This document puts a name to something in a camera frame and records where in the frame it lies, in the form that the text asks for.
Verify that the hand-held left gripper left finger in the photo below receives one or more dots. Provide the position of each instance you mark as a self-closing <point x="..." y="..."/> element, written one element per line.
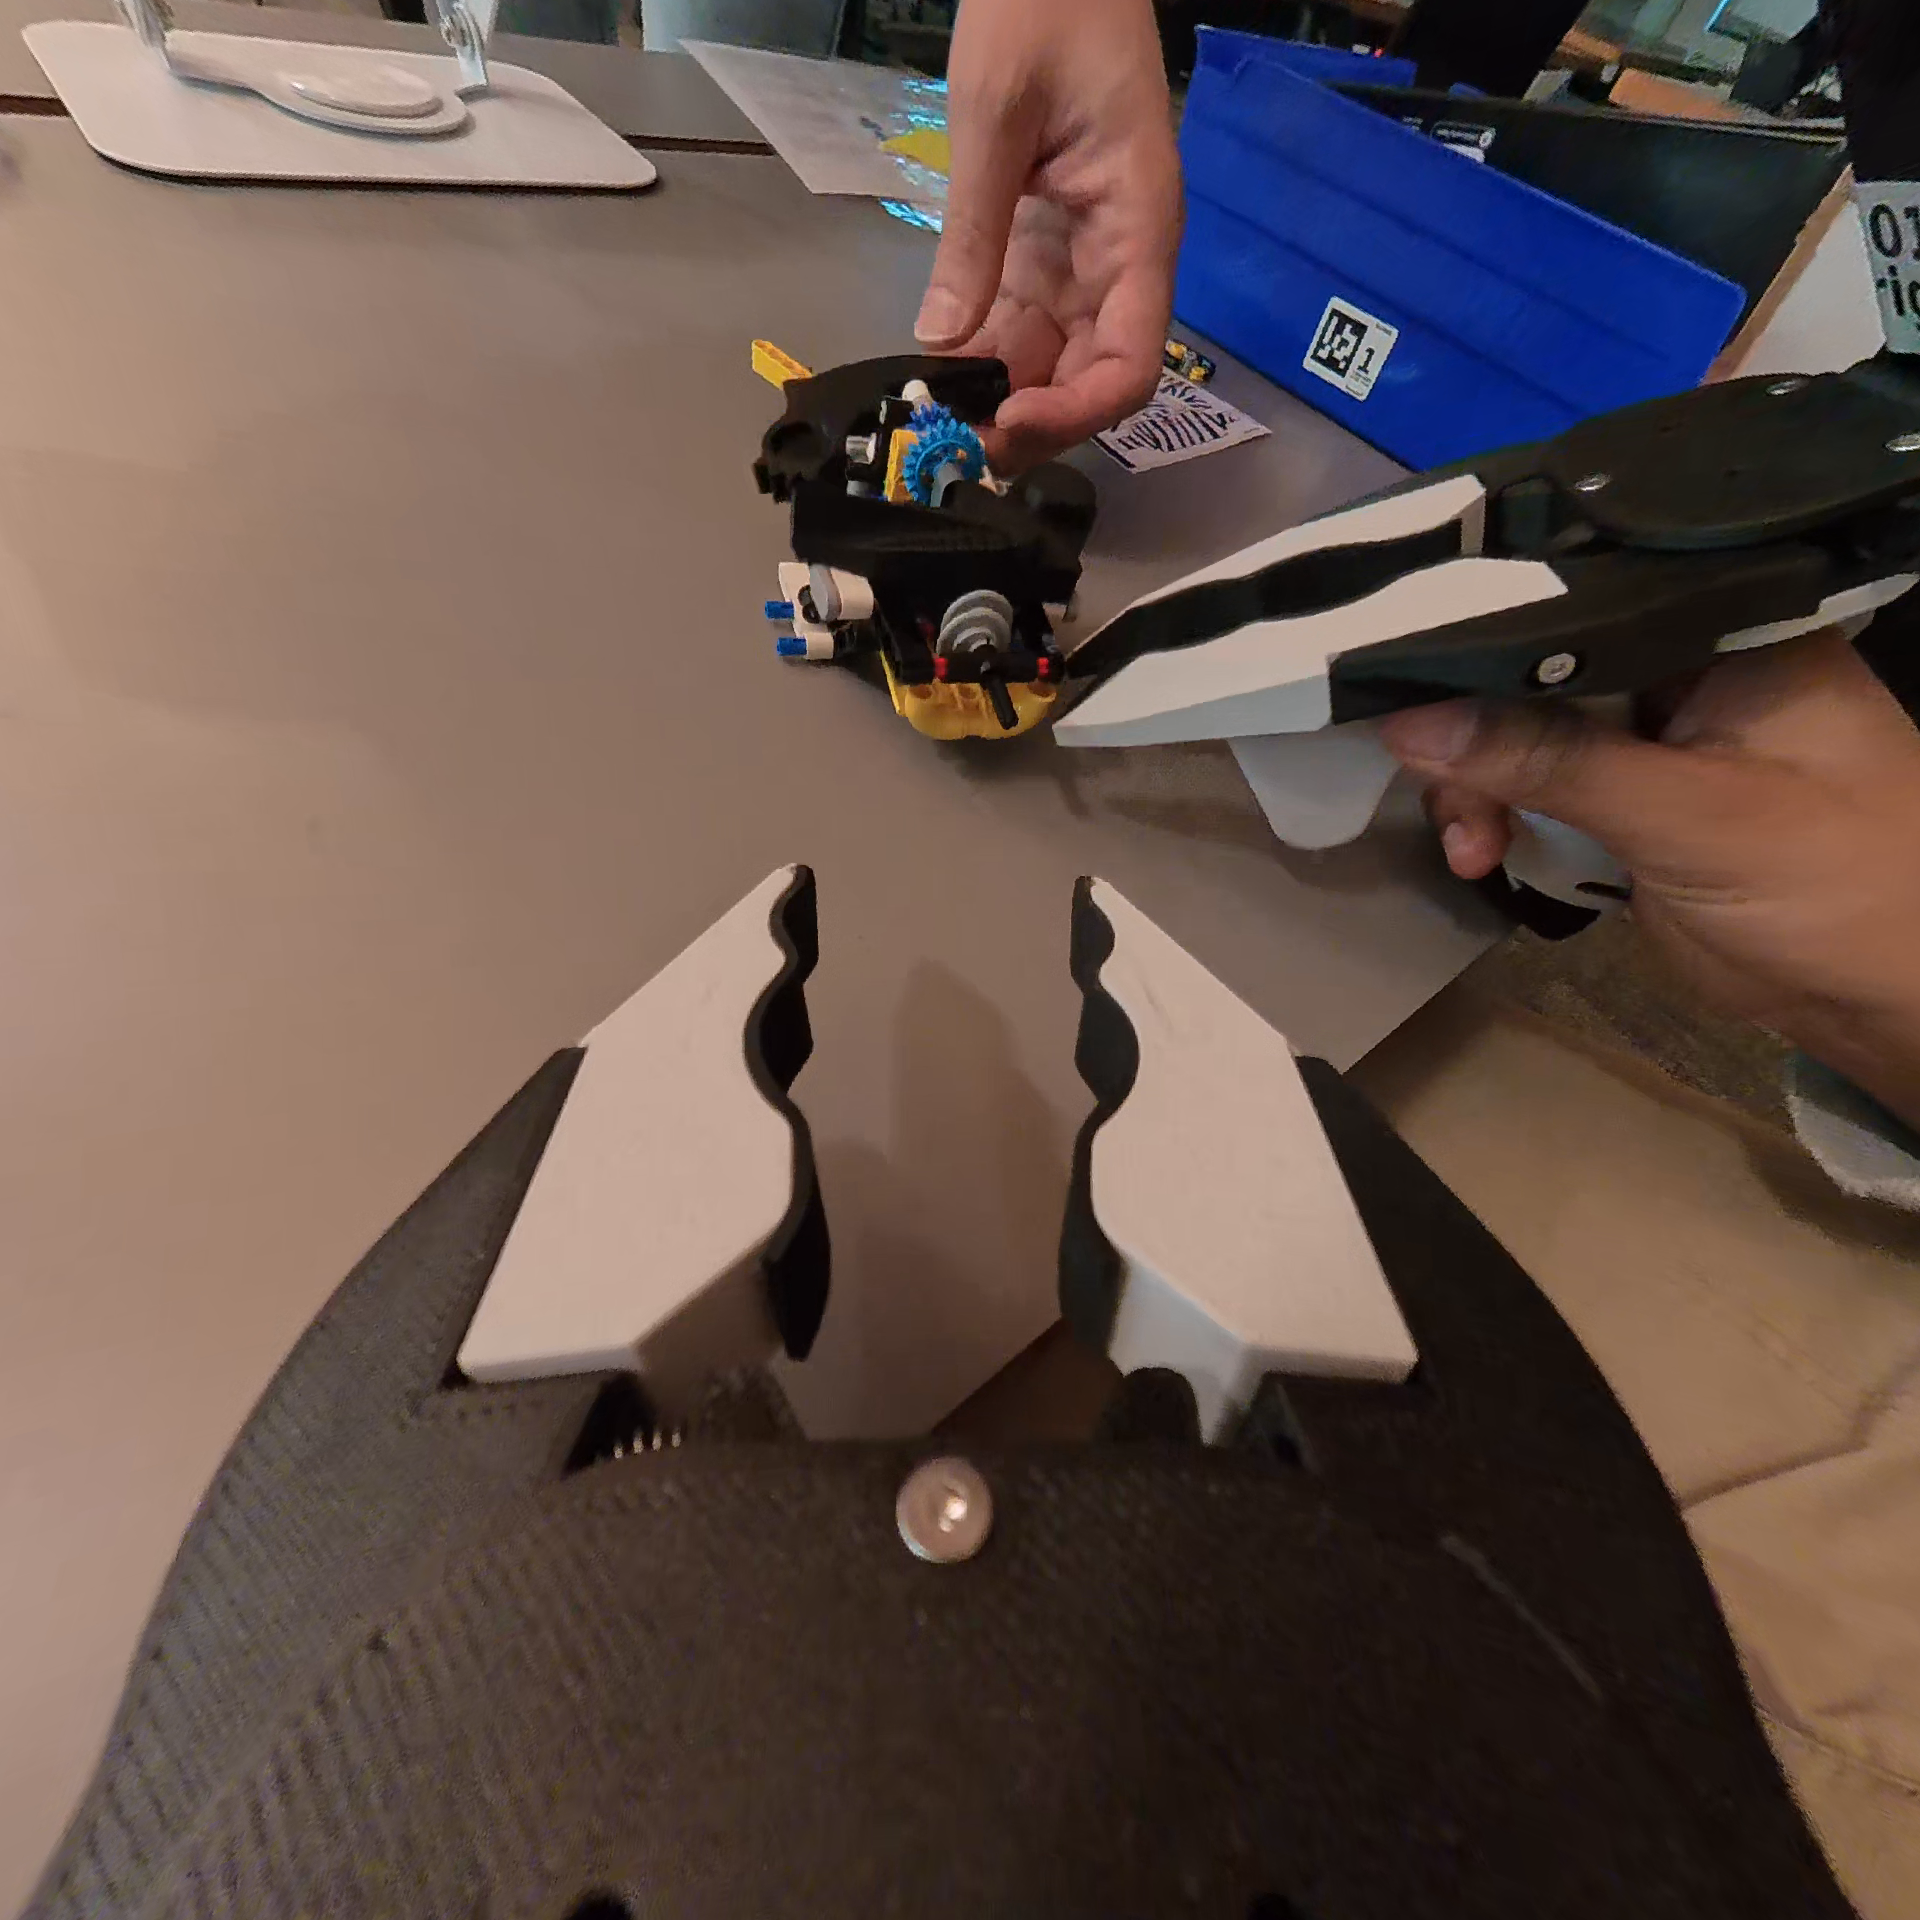
<point x="645" y="1184"/>

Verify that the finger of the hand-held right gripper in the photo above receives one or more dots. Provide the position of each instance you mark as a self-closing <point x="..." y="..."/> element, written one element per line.
<point x="1395" y="518"/>
<point x="1229" y="683"/>

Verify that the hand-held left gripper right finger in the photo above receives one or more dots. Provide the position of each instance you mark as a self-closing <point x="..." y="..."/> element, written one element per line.
<point x="1244" y="1214"/>

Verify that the black yellow lego model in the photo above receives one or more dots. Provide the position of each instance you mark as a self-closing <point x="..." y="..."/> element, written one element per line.
<point x="900" y="540"/>

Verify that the small black yellow lego piece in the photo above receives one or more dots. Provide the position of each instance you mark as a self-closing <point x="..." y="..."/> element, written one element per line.
<point x="1188" y="360"/>

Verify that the person's right hand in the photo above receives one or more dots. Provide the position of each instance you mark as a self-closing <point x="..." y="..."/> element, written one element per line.
<point x="1770" y="839"/>

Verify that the zebra striped sticker sheet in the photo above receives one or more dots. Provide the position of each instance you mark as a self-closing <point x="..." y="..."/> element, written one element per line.
<point x="1185" y="437"/>

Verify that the blue plastic bin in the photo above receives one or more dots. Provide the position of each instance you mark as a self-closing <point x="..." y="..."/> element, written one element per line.
<point x="1275" y="240"/>

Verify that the person's leg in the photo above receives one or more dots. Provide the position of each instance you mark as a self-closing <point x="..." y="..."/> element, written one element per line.
<point x="1724" y="1320"/>

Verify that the yellow paper piece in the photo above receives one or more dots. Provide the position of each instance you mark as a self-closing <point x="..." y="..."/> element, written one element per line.
<point x="917" y="148"/>

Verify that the clear plastic bag with paper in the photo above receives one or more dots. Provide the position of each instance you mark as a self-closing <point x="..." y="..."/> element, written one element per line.
<point x="795" y="119"/>

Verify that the white tablet stand base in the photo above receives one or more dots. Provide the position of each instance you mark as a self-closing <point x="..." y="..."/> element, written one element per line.
<point x="524" y="136"/>

